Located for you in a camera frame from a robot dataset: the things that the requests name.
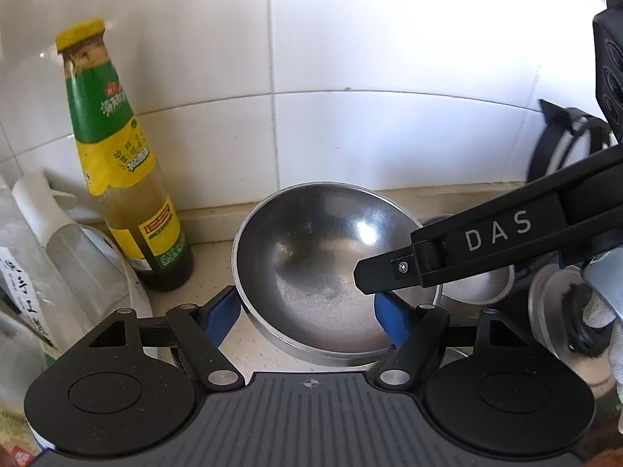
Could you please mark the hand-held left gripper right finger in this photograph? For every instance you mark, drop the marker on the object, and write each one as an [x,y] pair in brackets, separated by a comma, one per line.
[389,318]

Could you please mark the green yellow label sauce bottle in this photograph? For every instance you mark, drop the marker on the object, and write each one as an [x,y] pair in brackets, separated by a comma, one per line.
[126,180]

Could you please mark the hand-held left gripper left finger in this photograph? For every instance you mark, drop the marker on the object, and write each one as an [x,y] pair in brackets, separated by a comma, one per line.
[221,316]

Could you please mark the white two-tier spice rack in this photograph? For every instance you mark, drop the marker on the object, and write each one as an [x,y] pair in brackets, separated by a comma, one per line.
[131,292]

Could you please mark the large stainless steel bowl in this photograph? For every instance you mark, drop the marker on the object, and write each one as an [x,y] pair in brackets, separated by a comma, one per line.
[477,288]

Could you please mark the clear plastic bag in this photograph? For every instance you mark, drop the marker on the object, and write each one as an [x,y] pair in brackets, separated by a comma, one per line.
[29,277]

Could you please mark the person's right hand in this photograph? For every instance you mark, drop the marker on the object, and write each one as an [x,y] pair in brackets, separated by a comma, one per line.
[603,306]

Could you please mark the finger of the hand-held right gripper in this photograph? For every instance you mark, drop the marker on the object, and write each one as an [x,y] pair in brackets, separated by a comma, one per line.
[486,238]

